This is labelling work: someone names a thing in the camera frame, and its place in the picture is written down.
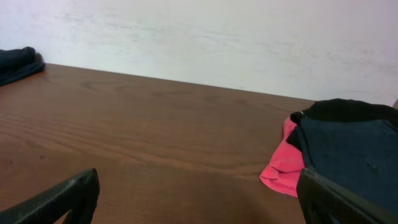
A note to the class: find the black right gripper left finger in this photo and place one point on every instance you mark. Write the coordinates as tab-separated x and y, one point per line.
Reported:
76	198

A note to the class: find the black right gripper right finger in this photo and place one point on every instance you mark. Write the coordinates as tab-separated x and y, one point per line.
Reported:
325	202

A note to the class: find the dark blue denim shorts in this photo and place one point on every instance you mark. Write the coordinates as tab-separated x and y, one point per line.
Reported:
359	156

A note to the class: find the red pink garment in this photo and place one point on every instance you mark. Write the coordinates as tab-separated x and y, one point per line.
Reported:
283	170

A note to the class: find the black garment with white logo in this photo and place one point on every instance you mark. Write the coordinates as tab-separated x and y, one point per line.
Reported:
339	110

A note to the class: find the folded dark navy shorts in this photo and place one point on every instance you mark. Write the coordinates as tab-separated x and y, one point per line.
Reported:
18	64

